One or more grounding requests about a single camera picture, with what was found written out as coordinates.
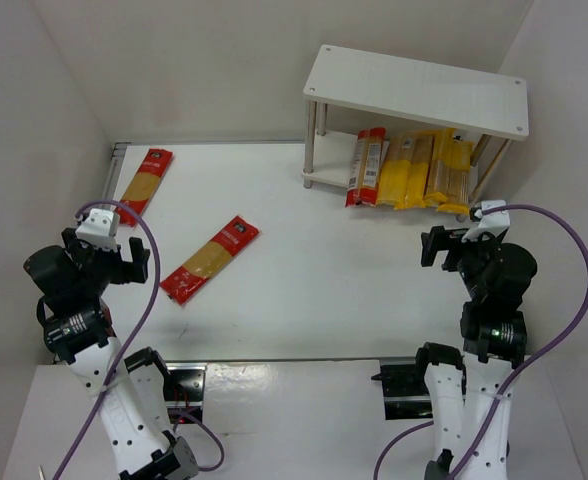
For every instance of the red pasta bag centre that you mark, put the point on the red pasta bag centre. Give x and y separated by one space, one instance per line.
190 277

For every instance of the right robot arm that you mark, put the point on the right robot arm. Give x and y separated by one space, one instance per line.
471 405

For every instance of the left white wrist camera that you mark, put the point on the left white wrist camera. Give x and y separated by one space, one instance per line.
99 229

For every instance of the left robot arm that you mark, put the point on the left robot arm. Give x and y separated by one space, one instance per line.
127 392

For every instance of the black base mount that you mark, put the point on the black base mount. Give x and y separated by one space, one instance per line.
185 388
405 396

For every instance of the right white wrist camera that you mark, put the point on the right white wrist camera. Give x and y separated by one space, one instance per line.
489 217

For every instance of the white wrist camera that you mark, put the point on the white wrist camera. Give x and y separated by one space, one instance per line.
99 229
489 217

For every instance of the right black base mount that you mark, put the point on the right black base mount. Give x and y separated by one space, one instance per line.
405 396

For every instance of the white two-tier shelf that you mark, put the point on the white two-tier shelf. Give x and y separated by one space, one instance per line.
483 106

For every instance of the red pasta bag barcode side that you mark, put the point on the red pasta bag barcode side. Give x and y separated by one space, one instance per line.
365 168

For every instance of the yellow pasta bag middle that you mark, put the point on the yellow pasta bag middle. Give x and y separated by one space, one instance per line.
416 150

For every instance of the yellow pasta bag left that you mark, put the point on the yellow pasta bag left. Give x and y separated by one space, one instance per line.
394 175

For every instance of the yellow pasta bag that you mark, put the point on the yellow pasta bag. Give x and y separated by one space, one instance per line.
394 175
447 186
416 150

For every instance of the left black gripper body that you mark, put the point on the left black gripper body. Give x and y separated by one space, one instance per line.
107 262

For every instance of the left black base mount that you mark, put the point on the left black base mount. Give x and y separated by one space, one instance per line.
185 388

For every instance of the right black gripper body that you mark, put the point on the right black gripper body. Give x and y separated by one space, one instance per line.
456 250

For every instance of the yellow pasta bag right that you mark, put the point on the yellow pasta bag right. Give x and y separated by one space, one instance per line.
447 186

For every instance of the red pasta bag far left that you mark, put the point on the red pasta bag far left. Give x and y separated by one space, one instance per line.
146 180

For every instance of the red pasta bag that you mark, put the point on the red pasta bag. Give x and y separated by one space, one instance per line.
146 180
190 277

